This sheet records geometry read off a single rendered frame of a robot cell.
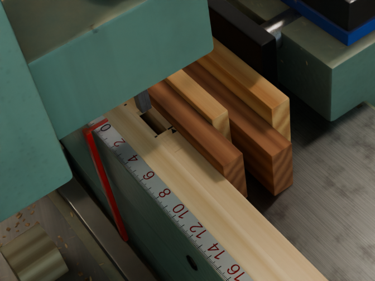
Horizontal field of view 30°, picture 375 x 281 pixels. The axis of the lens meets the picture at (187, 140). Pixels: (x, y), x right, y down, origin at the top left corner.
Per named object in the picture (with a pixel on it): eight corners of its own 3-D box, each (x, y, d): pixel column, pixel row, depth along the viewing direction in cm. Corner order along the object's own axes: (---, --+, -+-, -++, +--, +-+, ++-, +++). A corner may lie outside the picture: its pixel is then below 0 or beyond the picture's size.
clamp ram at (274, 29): (335, 86, 59) (339, 0, 52) (267, 130, 57) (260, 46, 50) (267, 35, 64) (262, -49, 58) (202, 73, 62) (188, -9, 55)
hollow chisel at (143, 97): (152, 107, 54) (140, 59, 50) (142, 114, 54) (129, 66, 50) (145, 101, 54) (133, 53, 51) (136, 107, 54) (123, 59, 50)
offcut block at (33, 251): (50, 246, 65) (38, 222, 62) (69, 270, 63) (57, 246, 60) (13, 272, 64) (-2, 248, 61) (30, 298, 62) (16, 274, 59)
